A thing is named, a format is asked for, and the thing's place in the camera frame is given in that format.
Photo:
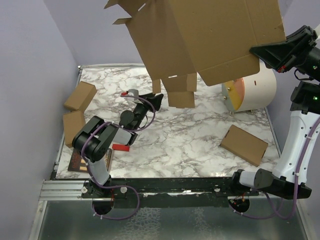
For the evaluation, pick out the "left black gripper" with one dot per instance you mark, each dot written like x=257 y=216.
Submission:
x=155 y=101

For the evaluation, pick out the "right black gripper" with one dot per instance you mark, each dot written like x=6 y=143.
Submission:
x=284 y=55

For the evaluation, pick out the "cardboard box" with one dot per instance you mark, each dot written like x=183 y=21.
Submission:
x=73 y=122
x=244 y=145
x=181 y=40
x=81 y=97

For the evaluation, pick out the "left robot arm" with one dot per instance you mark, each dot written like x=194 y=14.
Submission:
x=95 y=138

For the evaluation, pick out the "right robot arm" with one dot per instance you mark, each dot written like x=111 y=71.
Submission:
x=288 y=178

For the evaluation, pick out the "white cylinder container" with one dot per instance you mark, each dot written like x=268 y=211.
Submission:
x=251 y=92

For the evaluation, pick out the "red flat block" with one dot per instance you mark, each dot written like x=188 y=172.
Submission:
x=121 y=147

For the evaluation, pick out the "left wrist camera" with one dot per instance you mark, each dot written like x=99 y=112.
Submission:
x=132 y=95

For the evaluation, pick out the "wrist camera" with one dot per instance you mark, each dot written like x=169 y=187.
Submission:
x=132 y=95
x=316 y=35

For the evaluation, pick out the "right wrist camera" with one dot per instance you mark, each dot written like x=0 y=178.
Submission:
x=316 y=35

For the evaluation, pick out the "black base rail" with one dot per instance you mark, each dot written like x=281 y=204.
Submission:
x=127 y=193

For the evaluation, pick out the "aluminium frame profile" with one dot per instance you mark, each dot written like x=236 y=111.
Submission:
x=61 y=190

